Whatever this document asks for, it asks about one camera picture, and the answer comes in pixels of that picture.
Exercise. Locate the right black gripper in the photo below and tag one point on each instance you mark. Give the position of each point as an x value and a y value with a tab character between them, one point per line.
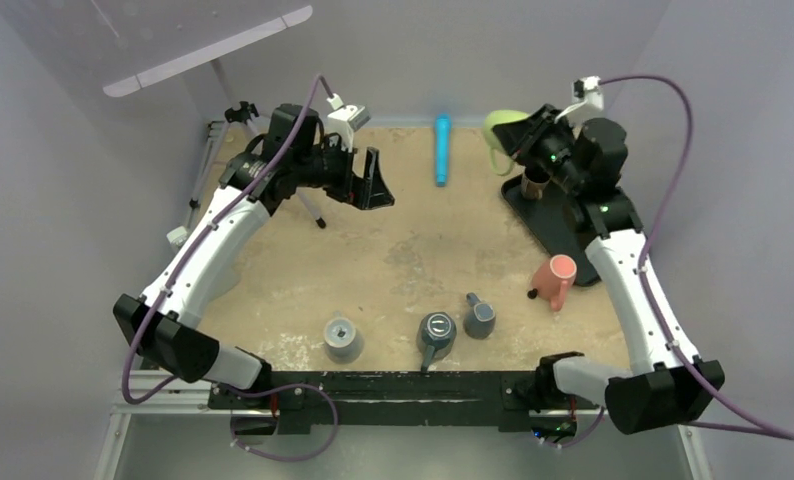
519	135

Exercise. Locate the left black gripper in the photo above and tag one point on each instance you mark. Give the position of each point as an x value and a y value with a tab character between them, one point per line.
370	191

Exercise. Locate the green mug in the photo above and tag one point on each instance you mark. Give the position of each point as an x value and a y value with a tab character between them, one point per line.
502	131

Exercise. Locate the brown mug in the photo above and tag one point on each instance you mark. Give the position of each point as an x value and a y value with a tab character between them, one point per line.
533	184

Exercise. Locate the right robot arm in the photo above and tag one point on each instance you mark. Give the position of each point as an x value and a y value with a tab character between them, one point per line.
585	214

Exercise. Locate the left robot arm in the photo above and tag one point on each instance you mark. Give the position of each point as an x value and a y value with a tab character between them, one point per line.
299	150

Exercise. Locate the pink mug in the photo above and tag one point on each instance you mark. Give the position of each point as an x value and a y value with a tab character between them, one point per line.
553	280

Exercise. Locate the light grey mug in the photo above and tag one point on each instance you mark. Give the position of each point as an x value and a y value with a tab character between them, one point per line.
342	341

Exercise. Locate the dark blue-grey mug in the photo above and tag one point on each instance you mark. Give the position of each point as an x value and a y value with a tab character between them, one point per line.
435	338

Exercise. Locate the slate blue mug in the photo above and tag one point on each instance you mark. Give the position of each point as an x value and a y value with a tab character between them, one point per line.
480	320

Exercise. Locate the blue cylinder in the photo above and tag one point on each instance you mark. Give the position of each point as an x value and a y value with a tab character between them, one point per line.
442	130

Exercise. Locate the black tray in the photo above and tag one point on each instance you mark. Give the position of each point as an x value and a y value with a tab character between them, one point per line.
544	218

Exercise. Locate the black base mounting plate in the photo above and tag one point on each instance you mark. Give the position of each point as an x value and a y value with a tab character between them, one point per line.
506	400

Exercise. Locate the overhead light panel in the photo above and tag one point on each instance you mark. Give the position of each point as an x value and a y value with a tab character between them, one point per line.
206	54

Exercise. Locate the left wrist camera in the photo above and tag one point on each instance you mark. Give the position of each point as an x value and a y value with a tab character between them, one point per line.
345	120

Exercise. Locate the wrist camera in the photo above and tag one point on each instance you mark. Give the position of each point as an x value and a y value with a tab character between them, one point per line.
587	95
345	120

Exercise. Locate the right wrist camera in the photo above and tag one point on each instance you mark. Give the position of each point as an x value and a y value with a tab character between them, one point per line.
587	95

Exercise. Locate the aluminium frame rail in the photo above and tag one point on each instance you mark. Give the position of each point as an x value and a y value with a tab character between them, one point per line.
175	435

